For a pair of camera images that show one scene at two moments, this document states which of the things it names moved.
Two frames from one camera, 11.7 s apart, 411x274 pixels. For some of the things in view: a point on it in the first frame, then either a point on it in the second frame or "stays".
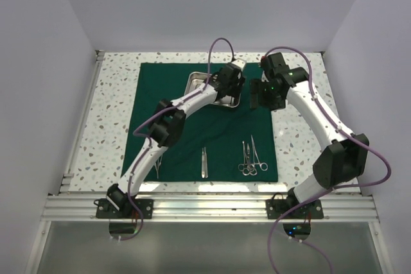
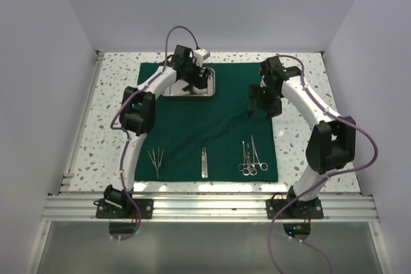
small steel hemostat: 250,167 stays
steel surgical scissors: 250,170 stays
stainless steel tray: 195,79 -> 176,88
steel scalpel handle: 203,163 stays
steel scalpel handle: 205,163 stays
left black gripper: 238,84 -> 197,81
